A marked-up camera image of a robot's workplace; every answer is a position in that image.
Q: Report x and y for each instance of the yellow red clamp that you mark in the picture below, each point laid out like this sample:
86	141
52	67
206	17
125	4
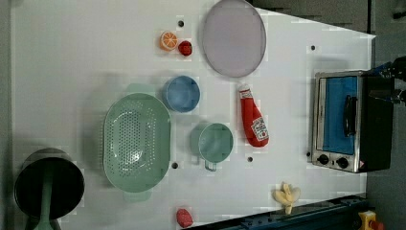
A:
369	221

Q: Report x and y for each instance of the grey round plate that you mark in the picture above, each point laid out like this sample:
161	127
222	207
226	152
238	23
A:
234	38

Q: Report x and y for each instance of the blue metal frame rail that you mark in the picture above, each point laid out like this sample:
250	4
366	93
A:
334	214

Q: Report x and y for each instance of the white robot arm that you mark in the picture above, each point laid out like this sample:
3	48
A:
49	187

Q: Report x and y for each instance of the red plush ketchup bottle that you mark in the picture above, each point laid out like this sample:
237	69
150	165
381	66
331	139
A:
255	128

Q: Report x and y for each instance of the peeled banana toy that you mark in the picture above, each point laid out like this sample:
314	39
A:
287	196

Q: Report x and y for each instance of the green cup with handle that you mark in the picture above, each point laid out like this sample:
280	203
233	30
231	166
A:
212	142

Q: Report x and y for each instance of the orange slice toy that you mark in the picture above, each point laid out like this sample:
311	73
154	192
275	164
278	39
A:
168	41

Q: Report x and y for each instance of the red plush toy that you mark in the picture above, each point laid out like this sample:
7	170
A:
184	218

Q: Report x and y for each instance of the red strawberry toy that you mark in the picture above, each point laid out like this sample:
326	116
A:
185	48

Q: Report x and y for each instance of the blue round bowl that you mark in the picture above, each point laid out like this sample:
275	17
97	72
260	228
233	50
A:
181	94

